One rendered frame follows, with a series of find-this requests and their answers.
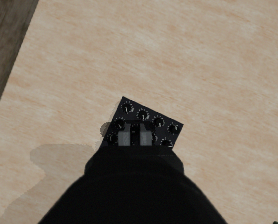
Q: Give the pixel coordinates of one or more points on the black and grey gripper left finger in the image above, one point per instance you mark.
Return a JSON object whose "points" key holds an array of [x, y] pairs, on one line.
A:
{"points": [[125, 137]]}

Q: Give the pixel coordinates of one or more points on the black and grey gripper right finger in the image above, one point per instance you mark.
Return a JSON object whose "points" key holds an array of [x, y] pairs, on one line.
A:
{"points": [[144, 136]]}

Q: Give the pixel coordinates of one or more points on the black knob box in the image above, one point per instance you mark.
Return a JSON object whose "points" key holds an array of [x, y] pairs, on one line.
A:
{"points": [[165, 130]]}

